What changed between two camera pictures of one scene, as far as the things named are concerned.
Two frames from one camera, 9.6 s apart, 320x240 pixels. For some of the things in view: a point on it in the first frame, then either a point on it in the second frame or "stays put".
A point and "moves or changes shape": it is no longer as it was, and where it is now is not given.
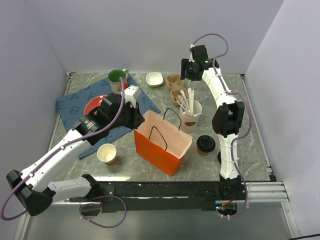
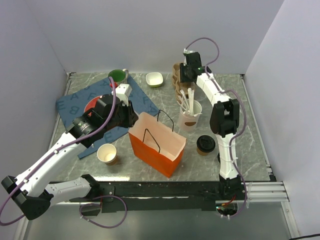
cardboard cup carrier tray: (174, 82) moves or changes shape
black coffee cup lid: (205, 143) stays put
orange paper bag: (160, 142) moves or changes shape
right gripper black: (185, 63) stays put
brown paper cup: (107, 153) stays put
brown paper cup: (202, 153) stays put
